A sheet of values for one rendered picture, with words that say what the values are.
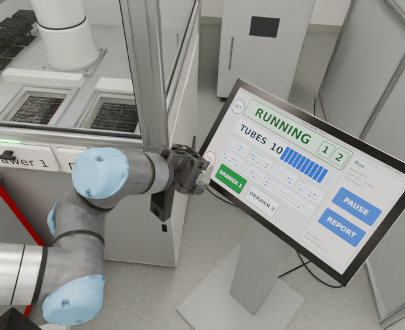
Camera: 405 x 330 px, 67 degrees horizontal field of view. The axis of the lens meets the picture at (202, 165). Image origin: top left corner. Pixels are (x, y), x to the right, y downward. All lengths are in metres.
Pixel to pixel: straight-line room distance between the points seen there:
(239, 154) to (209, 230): 1.12
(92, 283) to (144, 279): 1.37
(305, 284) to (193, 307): 0.63
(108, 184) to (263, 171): 0.49
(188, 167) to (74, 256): 0.27
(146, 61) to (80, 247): 0.51
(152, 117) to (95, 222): 0.49
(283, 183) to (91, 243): 0.52
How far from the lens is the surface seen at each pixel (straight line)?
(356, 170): 0.80
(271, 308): 1.76
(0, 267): 0.46
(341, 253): 0.82
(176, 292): 1.79
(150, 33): 0.80
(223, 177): 0.89
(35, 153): 1.20
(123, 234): 1.54
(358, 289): 2.01
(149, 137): 0.99
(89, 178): 0.47
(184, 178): 0.62
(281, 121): 0.84
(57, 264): 0.46
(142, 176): 0.50
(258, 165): 0.85
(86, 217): 0.52
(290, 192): 0.83
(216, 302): 1.73
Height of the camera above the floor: 1.68
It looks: 48 degrees down
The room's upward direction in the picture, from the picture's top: 2 degrees clockwise
